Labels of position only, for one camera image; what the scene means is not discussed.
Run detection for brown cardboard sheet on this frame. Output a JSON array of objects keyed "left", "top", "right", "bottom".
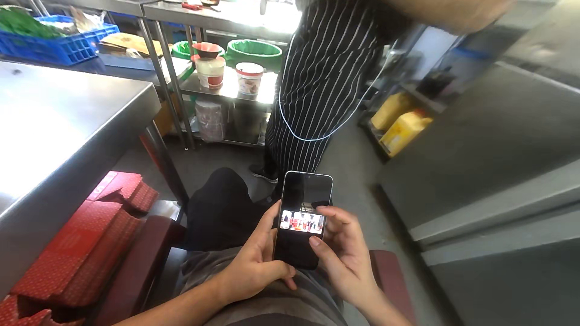
[{"left": 100, "top": 32, "right": 173, "bottom": 58}]

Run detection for dark low rack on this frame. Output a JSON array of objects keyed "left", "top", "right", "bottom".
[{"left": 358, "top": 84, "right": 447, "bottom": 164}]

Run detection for pile of red patterned cartons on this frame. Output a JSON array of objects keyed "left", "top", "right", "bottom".
[{"left": 0, "top": 171, "right": 160, "bottom": 326}]

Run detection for person's left hand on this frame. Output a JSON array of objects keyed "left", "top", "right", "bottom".
[{"left": 217, "top": 200, "right": 297, "bottom": 305}]

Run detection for pale wrapped round container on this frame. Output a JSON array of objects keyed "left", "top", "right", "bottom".
[{"left": 194, "top": 100, "right": 226, "bottom": 143}]

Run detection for black smartphone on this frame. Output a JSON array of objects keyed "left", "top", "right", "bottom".
[{"left": 273, "top": 171, "right": 334, "bottom": 271}]

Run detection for green bin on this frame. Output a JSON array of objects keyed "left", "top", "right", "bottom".
[
  {"left": 224, "top": 39, "right": 283, "bottom": 73},
  {"left": 171, "top": 41, "right": 226, "bottom": 62}
]

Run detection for white bucket, red rim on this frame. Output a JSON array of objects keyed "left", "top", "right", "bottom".
[{"left": 193, "top": 55, "right": 227, "bottom": 90}]

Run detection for person's body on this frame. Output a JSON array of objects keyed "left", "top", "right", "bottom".
[{"left": 180, "top": 247, "right": 349, "bottom": 326}]

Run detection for white cable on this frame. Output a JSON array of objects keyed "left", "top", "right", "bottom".
[{"left": 278, "top": 45, "right": 391, "bottom": 142}]

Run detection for person's legs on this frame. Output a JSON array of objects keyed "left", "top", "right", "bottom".
[{"left": 182, "top": 167, "right": 334, "bottom": 252}]

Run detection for stainless steel shelf table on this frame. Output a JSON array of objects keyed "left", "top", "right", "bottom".
[{"left": 0, "top": 0, "right": 302, "bottom": 151}]

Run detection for white tub, red rim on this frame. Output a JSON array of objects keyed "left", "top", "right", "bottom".
[{"left": 235, "top": 62, "right": 264, "bottom": 96}]

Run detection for person's right hand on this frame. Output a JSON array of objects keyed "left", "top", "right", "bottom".
[{"left": 309, "top": 206, "right": 378, "bottom": 309}]

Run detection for stainless steel cabinet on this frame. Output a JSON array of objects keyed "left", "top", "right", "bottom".
[{"left": 377, "top": 0, "right": 580, "bottom": 326}]

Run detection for green leafy vegetables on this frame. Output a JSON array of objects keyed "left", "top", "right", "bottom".
[{"left": 0, "top": 6, "right": 65, "bottom": 39}]

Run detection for person's left forearm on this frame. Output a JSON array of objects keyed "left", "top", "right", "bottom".
[{"left": 112, "top": 276, "right": 229, "bottom": 326}]

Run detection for person's right forearm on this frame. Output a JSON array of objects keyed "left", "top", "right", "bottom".
[{"left": 354, "top": 287, "right": 414, "bottom": 326}]

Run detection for blue plastic crate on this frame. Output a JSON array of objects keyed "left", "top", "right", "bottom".
[{"left": 0, "top": 15, "right": 121, "bottom": 67}]

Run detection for red bowl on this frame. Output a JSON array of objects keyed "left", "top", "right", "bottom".
[{"left": 192, "top": 42, "right": 224, "bottom": 59}]

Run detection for yellow jug, red cap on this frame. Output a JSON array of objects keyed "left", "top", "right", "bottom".
[{"left": 380, "top": 108, "right": 433, "bottom": 158}]

